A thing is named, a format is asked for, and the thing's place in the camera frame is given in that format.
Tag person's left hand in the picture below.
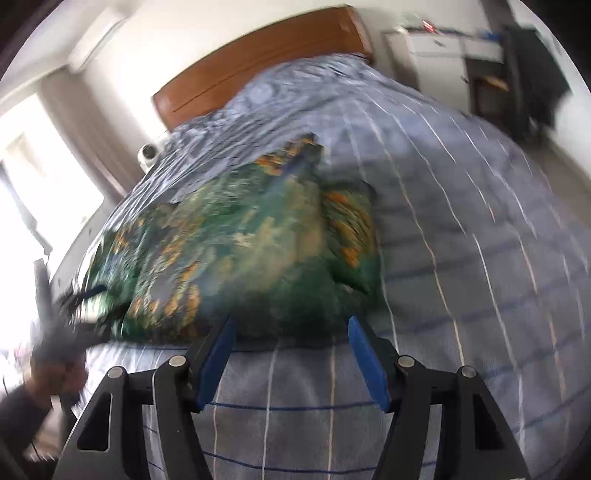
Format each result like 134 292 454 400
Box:
28 353 89 408

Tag white desk with drawer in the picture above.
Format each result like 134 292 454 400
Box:
385 21 506 93

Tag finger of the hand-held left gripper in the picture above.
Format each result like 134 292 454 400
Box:
62 284 110 312

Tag wooden headboard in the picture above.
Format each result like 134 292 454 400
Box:
152 4 375 132

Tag dark wooden chair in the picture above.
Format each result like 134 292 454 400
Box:
464 55 527 134

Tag green patterned jacket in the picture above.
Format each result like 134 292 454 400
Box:
76 133 384 344

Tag white desk fan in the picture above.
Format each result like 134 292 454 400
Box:
139 136 169 169

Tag white window cabinet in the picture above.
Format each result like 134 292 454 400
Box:
46 203 121 284

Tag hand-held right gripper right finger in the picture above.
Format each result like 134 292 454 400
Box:
347 316 532 480

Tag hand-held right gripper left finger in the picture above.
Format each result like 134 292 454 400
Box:
58 313 238 480

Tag white wall air conditioner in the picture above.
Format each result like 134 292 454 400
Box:
68 16 127 72

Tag chair with black coat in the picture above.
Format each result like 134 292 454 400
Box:
501 23 573 127

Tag beige curtain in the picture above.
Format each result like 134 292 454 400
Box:
39 69 139 199

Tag window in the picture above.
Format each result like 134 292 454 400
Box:
0 92 105 259

